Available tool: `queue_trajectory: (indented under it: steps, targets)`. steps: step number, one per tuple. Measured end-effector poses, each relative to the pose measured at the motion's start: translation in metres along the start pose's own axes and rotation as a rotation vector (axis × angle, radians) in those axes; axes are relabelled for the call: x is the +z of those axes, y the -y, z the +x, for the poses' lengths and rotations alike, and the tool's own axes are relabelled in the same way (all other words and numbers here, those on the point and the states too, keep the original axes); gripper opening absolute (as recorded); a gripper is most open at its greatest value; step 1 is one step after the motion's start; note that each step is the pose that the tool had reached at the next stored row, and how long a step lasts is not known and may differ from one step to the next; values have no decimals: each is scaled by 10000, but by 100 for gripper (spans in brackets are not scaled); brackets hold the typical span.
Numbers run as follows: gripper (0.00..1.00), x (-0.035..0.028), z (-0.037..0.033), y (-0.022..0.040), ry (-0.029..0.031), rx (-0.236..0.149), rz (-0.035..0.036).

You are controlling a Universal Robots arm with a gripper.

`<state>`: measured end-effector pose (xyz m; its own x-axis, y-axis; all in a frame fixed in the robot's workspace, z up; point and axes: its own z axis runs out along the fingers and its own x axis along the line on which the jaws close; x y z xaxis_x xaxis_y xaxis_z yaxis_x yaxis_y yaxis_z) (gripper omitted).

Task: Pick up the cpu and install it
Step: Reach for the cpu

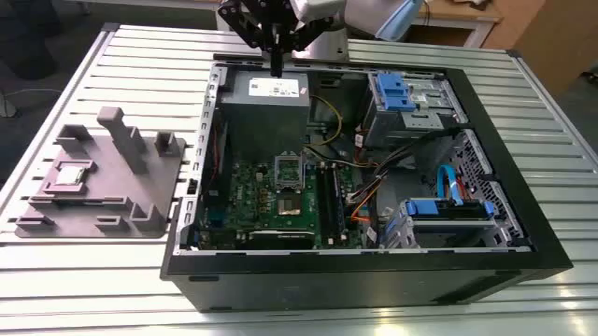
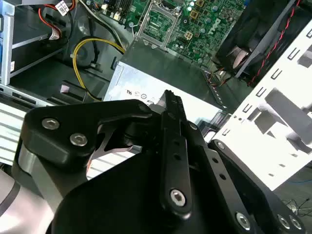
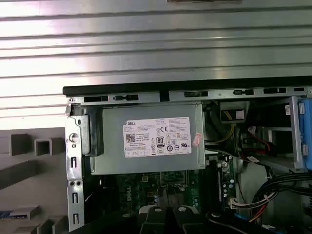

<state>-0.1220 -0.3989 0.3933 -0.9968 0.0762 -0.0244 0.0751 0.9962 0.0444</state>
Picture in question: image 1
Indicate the dark green RAM stick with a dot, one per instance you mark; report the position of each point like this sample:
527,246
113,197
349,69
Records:
79,201

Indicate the grey metal drive cage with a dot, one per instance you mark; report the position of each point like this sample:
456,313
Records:
421,122

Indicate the dark office chair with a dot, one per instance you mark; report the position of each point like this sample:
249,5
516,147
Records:
29,52

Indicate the grey metal disk bay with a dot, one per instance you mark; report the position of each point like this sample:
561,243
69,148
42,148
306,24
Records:
449,225

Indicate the hard disk in blue carrier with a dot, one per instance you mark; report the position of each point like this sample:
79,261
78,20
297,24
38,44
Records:
421,208

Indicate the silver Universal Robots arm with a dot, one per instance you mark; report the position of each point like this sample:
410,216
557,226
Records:
328,45

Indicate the silver square CPU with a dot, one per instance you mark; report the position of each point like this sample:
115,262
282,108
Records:
70,175

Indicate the black RAM slot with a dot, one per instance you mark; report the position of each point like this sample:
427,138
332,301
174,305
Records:
322,203

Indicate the blue plastic drive latch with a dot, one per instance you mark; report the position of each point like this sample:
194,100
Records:
394,92

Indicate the wooden desk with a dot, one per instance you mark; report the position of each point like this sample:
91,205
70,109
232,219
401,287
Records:
468,14

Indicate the black open PC case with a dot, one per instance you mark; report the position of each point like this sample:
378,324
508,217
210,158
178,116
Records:
374,287

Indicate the brown wooden cabinet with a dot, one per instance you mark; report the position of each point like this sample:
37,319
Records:
556,45

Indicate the grey plastic parts rack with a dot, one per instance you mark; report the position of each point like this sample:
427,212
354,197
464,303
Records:
117,196

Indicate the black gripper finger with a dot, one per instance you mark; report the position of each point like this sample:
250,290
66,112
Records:
318,33
238,24

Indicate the grey power supply unit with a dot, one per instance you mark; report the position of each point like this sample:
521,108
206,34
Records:
262,122

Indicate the green motherboard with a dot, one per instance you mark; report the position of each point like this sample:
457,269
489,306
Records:
248,196

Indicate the black graphics card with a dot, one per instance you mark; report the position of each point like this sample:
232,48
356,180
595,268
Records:
281,239

